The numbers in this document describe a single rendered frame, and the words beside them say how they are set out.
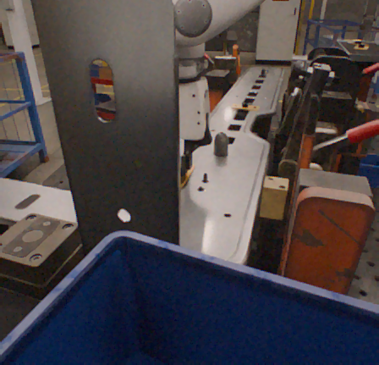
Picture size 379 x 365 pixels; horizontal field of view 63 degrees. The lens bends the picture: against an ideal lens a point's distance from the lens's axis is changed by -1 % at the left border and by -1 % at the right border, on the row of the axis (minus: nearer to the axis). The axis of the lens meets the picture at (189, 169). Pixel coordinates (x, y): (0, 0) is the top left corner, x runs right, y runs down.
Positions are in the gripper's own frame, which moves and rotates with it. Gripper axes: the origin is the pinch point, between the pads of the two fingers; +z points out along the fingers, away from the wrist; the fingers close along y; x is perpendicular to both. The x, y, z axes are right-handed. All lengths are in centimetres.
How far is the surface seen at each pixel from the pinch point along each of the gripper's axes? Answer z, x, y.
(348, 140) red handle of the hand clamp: -8.1, 0.8, -26.8
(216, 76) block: 1, -76, 11
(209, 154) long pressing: 3.3, -11.1, -2.9
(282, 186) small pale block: -2.9, 8.5, -18.4
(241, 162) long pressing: 3.3, -9.7, -10.1
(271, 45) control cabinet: 60, -707, 35
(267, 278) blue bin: -12.6, 35.2, -17.8
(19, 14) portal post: -12, -304, 323
